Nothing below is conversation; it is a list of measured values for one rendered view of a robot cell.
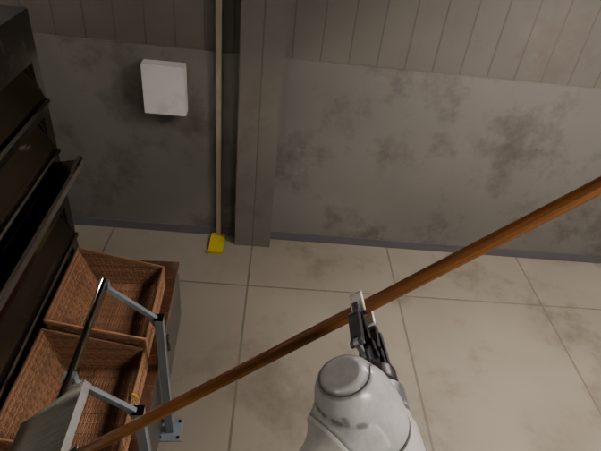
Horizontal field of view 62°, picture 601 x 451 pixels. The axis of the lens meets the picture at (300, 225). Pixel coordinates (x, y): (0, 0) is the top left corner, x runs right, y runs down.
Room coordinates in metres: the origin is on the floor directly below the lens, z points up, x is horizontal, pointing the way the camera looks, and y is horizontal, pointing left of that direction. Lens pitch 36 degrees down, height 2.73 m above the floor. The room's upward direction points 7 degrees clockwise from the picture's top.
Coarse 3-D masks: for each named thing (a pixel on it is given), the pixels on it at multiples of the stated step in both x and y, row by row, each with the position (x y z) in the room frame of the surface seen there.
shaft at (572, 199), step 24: (576, 192) 0.81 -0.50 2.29; (600, 192) 0.81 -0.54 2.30; (528, 216) 0.81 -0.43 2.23; (552, 216) 0.80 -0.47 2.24; (480, 240) 0.80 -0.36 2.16; (504, 240) 0.79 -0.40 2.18; (432, 264) 0.79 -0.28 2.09; (456, 264) 0.78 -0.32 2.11; (408, 288) 0.77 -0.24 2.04; (312, 336) 0.74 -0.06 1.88; (264, 360) 0.73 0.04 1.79; (216, 384) 0.72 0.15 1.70; (168, 408) 0.70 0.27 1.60; (120, 432) 0.69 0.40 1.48
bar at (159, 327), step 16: (112, 288) 1.53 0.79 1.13; (96, 304) 1.39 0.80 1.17; (128, 304) 1.53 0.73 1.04; (160, 320) 1.54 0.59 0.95; (80, 336) 1.22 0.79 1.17; (160, 336) 1.54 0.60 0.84; (80, 352) 1.15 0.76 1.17; (160, 352) 1.54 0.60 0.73; (160, 368) 1.53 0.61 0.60; (64, 384) 1.01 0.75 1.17; (112, 400) 1.06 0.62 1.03; (144, 432) 1.06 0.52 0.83; (176, 432) 1.54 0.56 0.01; (144, 448) 1.06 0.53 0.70
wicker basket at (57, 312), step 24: (72, 264) 1.95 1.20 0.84; (120, 264) 2.10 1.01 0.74; (144, 264) 2.12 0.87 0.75; (72, 288) 1.85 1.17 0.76; (96, 288) 2.03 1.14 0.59; (120, 288) 2.06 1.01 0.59; (144, 288) 2.08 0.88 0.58; (48, 312) 1.59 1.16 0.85; (72, 312) 1.74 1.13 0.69; (120, 312) 1.87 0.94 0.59; (96, 336) 1.57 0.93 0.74; (120, 336) 1.58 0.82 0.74; (144, 336) 1.73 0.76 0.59
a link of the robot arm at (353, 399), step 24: (336, 360) 0.46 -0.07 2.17; (360, 360) 0.46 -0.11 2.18; (336, 384) 0.41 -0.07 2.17; (360, 384) 0.41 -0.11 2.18; (384, 384) 0.43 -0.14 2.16; (312, 408) 0.43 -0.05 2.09; (336, 408) 0.39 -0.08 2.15; (360, 408) 0.39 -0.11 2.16; (384, 408) 0.40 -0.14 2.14; (312, 432) 0.39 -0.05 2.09; (336, 432) 0.38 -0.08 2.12; (360, 432) 0.38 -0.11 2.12; (384, 432) 0.39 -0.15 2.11; (408, 432) 0.43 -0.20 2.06
